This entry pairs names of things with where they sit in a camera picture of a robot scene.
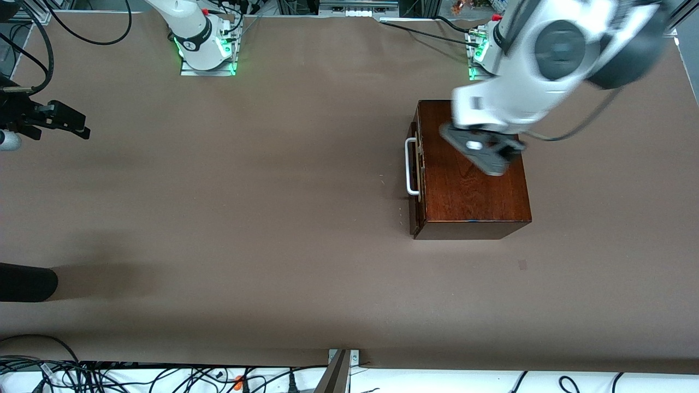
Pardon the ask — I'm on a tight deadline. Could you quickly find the white metal drawer handle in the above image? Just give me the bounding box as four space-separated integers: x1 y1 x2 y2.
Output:
404 137 422 197

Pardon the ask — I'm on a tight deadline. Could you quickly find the dark brown wooden cabinet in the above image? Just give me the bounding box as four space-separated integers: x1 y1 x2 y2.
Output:
413 100 532 241

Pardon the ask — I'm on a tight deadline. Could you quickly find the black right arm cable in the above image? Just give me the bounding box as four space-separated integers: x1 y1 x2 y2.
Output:
0 0 55 97

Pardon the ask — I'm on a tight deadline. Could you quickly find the black tangled floor cable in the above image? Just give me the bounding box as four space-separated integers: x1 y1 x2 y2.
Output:
0 334 328 393

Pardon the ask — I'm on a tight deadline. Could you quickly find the light wood drawer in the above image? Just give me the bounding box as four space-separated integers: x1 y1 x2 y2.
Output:
409 105 425 236

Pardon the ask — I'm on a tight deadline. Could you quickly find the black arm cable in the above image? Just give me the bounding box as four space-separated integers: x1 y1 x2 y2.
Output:
0 0 55 97
523 86 624 142

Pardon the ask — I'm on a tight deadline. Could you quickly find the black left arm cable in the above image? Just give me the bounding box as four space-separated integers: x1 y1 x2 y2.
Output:
523 86 624 142

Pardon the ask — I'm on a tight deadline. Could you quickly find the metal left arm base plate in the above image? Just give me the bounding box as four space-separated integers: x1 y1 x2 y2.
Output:
467 33 497 83

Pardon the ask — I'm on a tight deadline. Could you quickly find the black table cable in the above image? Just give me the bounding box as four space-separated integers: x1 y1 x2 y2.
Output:
381 15 473 46

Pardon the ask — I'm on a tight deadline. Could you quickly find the dark slanted post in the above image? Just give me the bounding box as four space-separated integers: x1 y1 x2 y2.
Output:
313 349 351 393

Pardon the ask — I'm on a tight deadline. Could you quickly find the aluminium frame profile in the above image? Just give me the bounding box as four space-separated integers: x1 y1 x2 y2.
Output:
664 0 699 38

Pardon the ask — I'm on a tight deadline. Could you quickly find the metal edge bracket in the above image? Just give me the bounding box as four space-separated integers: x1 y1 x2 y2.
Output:
328 349 360 367

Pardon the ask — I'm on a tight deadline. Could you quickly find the black looped cable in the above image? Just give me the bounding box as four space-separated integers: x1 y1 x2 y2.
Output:
45 0 134 46

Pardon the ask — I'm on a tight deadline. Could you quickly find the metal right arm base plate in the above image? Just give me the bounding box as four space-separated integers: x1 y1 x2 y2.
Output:
180 21 239 77

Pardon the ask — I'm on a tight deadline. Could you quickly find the white power strip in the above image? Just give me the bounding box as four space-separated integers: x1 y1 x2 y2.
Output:
319 0 400 18

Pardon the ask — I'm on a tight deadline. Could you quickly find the black cylindrical object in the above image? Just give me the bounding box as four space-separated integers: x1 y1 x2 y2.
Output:
0 263 58 302

